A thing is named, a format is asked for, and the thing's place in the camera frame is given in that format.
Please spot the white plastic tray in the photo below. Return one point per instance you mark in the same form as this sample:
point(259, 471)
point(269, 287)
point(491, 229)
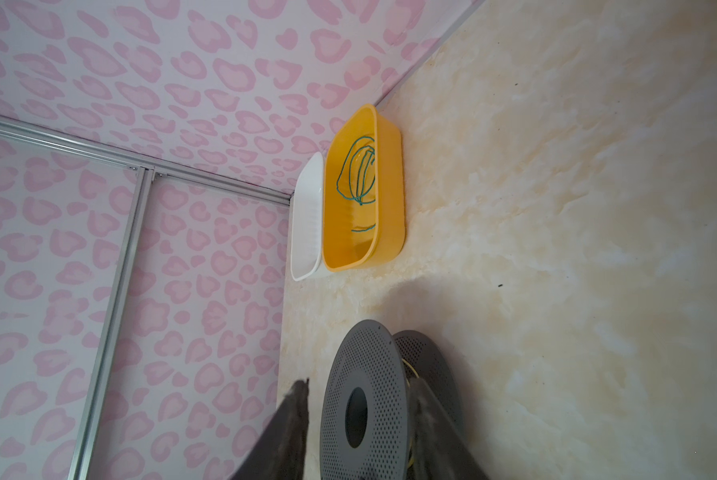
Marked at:
point(306, 238)

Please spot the dark grey cable spool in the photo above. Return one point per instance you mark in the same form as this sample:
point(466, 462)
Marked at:
point(365, 433)

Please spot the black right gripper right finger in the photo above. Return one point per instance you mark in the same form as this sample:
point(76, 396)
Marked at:
point(438, 450)

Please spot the yellow plastic tray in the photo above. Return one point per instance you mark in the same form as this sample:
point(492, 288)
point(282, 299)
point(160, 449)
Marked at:
point(364, 215)

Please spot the aluminium diagonal frame bar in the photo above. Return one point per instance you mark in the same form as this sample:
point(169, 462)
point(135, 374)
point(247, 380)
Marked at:
point(100, 377)

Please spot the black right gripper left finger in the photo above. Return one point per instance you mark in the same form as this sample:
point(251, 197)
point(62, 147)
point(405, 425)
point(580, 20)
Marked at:
point(280, 451)

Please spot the aluminium frame post left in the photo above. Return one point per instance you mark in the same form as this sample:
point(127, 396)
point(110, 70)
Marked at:
point(11, 129)

